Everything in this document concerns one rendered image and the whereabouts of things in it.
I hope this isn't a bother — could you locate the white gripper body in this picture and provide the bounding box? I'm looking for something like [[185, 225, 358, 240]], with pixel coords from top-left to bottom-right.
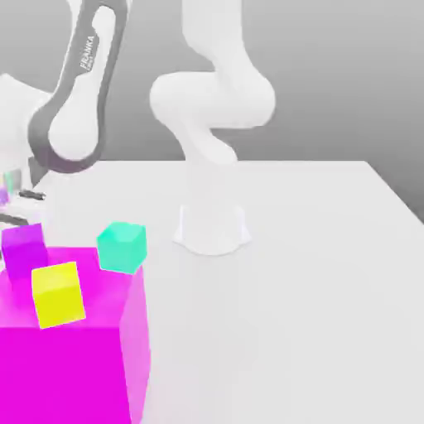
[[0, 202, 47, 233]]

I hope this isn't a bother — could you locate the small purple cube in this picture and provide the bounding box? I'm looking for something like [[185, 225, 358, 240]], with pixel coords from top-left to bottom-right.
[[0, 222, 50, 290]]

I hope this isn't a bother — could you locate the small yellow cube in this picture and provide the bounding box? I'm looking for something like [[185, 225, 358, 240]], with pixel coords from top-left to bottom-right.
[[31, 261, 87, 330]]

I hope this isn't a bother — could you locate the small teal cube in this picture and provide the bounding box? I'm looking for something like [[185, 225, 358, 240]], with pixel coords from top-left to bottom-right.
[[96, 220, 147, 276]]

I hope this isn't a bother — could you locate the large magenta box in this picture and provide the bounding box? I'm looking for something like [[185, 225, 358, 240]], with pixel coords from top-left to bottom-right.
[[0, 246, 152, 424]]

